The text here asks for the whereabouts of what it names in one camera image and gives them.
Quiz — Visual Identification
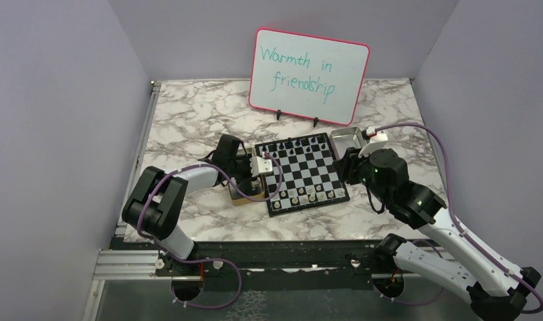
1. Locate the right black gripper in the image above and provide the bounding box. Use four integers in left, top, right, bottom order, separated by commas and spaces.
333, 143, 391, 205

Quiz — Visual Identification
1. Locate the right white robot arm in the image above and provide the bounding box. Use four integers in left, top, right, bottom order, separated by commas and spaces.
334, 148, 541, 320

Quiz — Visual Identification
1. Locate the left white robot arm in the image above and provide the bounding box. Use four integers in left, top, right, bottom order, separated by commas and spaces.
122, 134, 259, 275

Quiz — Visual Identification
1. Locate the gold tin with white pieces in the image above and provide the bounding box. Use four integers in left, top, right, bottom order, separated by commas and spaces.
228, 177, 265, 206

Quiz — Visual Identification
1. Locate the empty silver metal tin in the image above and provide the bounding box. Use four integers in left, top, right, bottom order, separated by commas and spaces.
329, 127, 365, 159

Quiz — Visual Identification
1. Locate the black and white chessboard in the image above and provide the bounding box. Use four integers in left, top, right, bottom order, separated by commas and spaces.
254, 133, 350, 217

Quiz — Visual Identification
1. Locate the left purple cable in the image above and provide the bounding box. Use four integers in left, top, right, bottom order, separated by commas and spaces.
136, 151, 285, 311

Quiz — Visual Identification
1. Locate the purple cable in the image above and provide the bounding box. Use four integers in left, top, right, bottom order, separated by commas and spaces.
372, 122, 543, 316
136, 151, 285, 311

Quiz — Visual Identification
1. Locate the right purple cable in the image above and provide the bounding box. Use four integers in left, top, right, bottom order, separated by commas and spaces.
372, 122, 543, 316

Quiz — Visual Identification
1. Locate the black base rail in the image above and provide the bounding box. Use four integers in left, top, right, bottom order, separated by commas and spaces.
110, 237, 449, 292

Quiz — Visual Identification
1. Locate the white board with pink frame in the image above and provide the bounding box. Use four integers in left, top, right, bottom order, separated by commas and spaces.
248, 28, 370, 126

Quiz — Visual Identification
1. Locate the aluminium frame rail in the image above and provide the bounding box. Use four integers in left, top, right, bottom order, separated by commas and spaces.
83, 80, 201, 321

